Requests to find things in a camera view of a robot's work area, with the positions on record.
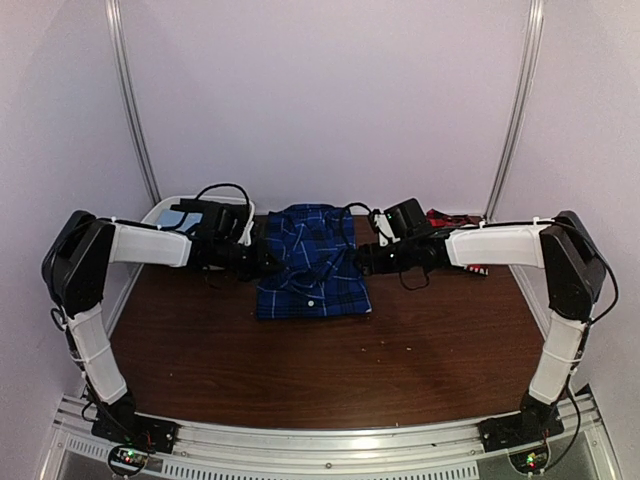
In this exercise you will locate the blue plaid long sleeve shirt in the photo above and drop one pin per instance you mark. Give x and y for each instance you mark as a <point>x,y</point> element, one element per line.
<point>316,244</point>

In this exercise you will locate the black folded garment in bin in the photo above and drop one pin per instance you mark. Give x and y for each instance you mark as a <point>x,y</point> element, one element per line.
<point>190,205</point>

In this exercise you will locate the circuit board with leds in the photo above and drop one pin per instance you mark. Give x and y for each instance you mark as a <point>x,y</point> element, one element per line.
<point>126,461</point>
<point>530,461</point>

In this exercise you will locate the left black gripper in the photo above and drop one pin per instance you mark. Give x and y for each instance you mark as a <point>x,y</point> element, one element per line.
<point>258,268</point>

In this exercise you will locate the aluminium front rail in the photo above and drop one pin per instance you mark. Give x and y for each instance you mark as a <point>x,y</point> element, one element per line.
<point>448,450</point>

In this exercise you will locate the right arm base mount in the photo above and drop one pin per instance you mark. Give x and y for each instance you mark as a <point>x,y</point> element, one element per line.
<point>515,430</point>

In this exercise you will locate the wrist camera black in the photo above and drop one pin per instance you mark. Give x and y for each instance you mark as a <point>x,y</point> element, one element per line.
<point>220,222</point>
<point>399,222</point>

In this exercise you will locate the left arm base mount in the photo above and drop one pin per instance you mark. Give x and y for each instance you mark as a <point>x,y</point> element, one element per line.
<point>143,432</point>

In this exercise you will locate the right circuit board with leds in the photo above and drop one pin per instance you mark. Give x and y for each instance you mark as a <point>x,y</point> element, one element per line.
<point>530,461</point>

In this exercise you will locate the right aluminium frame post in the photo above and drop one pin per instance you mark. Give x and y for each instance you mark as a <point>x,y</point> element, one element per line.
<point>528,66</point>

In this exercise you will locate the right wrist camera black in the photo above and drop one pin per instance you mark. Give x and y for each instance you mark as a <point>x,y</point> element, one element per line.
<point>399,222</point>

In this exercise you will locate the left aluminium frame post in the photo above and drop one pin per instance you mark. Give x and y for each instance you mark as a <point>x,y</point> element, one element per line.
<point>131,110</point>

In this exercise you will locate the red black plaid shirt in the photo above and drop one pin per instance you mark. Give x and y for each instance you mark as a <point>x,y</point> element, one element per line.
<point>439,219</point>

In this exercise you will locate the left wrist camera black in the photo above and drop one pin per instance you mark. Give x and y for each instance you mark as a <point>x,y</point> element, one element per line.
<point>220,222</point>

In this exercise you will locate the left circuit board with leds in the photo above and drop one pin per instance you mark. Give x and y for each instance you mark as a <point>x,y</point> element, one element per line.
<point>126,461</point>

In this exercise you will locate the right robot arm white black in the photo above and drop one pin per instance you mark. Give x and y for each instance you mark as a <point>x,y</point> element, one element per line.
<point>561,247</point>

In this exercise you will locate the aluminium frame post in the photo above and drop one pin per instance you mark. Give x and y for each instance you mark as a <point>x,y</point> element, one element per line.
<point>131,110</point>
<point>528,66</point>

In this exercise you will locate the white plastic bin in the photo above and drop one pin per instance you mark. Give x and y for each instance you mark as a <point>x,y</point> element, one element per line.
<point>246,237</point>

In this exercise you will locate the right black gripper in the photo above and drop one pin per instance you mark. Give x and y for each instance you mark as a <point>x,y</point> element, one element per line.
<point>373,263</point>

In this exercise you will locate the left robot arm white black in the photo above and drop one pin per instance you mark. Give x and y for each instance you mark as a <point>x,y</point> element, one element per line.
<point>75,270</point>

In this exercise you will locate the light blue folded shirt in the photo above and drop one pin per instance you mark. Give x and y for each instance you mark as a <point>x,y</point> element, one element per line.
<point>170,218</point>

